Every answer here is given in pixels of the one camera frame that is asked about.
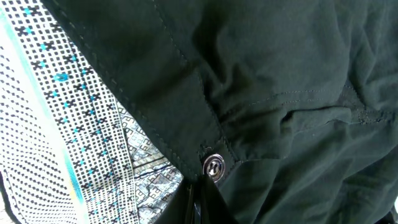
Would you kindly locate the black shorts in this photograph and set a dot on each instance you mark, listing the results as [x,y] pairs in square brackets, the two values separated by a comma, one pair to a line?
[139,111]

